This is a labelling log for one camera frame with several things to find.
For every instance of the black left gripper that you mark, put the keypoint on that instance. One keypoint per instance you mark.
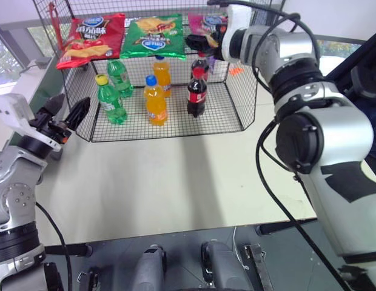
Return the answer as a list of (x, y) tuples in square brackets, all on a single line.
[(53, 128)]

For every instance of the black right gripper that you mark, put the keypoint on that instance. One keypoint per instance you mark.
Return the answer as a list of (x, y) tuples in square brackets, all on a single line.
[(219, 53)]

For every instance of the pink chip bag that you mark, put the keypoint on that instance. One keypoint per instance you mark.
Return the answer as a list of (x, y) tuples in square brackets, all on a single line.
[(203, 24)]

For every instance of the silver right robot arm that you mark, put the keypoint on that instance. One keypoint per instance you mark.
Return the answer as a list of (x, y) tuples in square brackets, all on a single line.
[(327, 136)]

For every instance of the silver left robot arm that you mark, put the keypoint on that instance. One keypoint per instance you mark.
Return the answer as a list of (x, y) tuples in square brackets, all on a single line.
[(12, 197)]

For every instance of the cola bottle red cap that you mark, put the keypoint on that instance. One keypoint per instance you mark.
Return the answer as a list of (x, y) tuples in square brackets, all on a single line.
[(197, 97), (201, 65)]

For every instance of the green soda bottle yellow cap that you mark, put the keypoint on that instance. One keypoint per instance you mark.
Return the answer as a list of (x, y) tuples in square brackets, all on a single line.
[(110, 101)]

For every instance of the orange soda bottle blue cap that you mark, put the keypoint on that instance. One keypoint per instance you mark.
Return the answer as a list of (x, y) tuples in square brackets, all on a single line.
[(162, 72), (156, 103)]

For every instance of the green chip bag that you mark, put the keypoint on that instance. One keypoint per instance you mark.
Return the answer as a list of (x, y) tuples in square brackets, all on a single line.
[(153, 36)]

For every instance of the red chip bag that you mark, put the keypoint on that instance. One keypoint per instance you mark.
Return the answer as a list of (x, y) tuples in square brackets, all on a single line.
[(91, 41)]

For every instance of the red plastic hanging strip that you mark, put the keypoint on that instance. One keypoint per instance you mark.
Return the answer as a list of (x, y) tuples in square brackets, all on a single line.
[(56, 27)]

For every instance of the black metal clip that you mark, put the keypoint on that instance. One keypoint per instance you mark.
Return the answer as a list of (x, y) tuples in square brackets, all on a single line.
[(88, 279)]

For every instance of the dark grey rounded shape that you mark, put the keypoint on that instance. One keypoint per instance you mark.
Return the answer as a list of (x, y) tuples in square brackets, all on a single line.
[(150, 269), (224, 266)]

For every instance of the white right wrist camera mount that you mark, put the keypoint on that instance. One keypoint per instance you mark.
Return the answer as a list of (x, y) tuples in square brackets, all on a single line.
[(235, 21)]

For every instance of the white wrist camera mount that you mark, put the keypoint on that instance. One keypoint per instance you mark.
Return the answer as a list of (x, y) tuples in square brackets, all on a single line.
[(15, 112), (235, 21)]

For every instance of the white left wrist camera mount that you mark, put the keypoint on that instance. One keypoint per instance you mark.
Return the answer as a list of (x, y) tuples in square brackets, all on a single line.
[(15, 112)]

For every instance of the black table frame tube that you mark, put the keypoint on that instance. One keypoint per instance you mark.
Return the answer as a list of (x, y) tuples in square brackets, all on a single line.
[(285, 227), (69, 250)]

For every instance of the black slanted frame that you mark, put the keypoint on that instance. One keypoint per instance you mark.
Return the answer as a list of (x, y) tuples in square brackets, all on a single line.
[(354, 57)]

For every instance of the metal bracket bar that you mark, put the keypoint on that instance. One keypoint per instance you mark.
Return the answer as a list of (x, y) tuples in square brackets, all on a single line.
[(259, 266)]

